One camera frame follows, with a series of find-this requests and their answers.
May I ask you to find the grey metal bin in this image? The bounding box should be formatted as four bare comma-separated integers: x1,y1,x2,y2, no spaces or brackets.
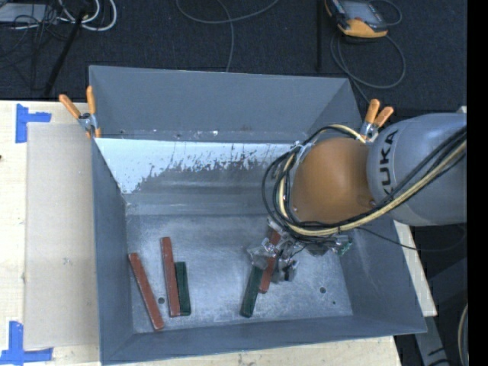
88,65,429,366

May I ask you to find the red-brown flat block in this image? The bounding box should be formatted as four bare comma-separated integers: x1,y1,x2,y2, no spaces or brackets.
127,252,166,332
159,236,181,319
258,229,283,295

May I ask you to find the pale flat board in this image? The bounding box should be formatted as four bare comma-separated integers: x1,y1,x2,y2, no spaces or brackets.
23,123,101,352

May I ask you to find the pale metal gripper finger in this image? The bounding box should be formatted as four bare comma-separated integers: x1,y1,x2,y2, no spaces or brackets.
272,255,300,284
246,241,277,271

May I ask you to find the dark green flat block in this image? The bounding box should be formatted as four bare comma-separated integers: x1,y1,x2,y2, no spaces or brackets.
239,264,265,319
174,261,192,317

